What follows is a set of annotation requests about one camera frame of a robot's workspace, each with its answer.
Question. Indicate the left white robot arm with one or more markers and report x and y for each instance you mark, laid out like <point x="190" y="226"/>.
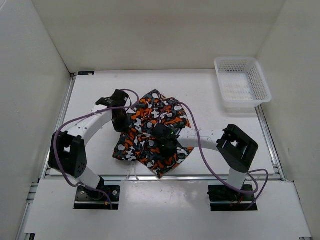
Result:
<point x="68" y="145"/>

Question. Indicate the aluminium front rail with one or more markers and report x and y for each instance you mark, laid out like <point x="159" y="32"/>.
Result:
<point x="272" y="177"/>

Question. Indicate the white plastic basket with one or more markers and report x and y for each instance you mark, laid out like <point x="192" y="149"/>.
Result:
<point x="242" y="82"/>

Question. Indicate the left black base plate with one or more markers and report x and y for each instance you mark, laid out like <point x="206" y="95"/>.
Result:
<point x="91" y="200"/>

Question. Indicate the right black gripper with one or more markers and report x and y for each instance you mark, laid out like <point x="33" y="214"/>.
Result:
<point x="166" y="154"/>

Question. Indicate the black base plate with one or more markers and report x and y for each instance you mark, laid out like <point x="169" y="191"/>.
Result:
<point x="223" y="199"/>
<point x="91" y="200"/>

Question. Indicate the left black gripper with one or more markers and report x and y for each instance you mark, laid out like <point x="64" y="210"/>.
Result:
<point x="123" y="127"/>

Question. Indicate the orange camouflage shorts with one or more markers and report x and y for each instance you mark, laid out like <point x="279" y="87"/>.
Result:
<point x="139" y="142"/>

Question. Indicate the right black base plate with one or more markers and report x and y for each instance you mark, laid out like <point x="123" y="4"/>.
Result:
<point x="223" y="199"/>

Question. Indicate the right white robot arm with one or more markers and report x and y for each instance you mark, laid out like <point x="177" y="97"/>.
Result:
<point x="236" y="147"/>

